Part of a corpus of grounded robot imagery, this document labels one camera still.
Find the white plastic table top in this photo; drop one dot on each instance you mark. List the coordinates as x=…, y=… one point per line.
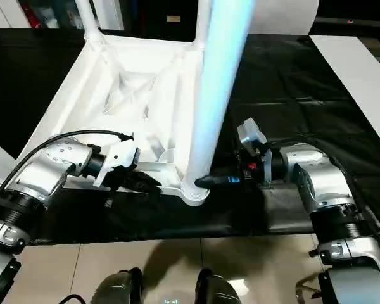
x=82, y=79

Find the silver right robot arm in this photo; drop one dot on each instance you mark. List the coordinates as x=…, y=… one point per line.
x=323, y=177

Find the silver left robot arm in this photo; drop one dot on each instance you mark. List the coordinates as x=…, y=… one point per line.
x=50, y=164

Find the black work mat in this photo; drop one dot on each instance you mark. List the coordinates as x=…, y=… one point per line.
x=304, y=79

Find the dark right robot foot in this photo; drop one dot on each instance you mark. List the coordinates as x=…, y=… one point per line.
x=218, y=288

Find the dark robot foot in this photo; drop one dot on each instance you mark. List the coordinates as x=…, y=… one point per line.
x=218, y=288
x=117, y=288

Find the dark left robot foot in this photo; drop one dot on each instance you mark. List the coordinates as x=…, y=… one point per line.
x=117, y=288

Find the black box with gold label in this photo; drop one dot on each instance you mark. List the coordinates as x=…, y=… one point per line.
x=161, y=28

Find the grey cushion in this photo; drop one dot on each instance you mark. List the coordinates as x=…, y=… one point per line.
x=288, y=16

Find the white glass-door cabinet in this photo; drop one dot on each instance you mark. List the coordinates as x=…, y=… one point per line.
x=114, y=12

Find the black bar with red mark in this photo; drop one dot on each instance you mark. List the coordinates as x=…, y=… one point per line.
x=354, y=21

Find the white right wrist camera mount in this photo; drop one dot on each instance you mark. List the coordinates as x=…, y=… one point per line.
x=251, y=133

